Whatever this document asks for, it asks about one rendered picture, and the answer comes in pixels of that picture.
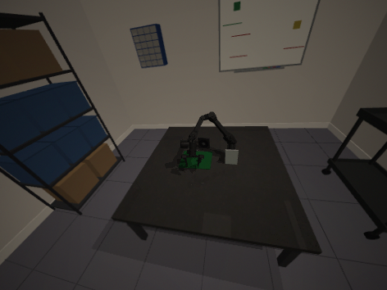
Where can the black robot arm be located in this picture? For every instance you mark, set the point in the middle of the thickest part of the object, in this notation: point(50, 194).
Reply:
point(228, 137)

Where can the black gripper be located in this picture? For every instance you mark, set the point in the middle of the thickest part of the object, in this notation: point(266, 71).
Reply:
point(192, 153)

